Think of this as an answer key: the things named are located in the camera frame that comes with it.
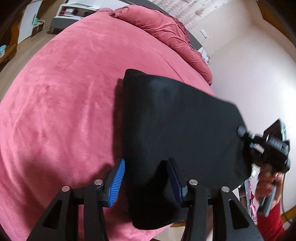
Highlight patterned white curtain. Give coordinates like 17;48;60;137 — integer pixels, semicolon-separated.
151;0;231;30

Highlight wooden white cabinet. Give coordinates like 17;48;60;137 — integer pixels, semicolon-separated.
18;1;42;44

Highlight white bedside table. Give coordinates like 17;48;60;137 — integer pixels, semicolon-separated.
49;0;101;30

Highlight pink bed sheet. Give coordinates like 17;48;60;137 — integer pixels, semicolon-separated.
1;11;212;240

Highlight black pants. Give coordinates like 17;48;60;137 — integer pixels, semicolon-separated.
122;69;252;230

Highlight red right sleeve forearm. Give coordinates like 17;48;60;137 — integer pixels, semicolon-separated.
257;201;286;241

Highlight person's right hand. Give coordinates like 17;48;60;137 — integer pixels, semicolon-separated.
255;165;284;209

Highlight pink crumpled duvet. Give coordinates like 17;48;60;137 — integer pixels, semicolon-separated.
98;4;213;85

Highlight dark grey headboard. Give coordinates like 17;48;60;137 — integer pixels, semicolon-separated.
123;0;202;50

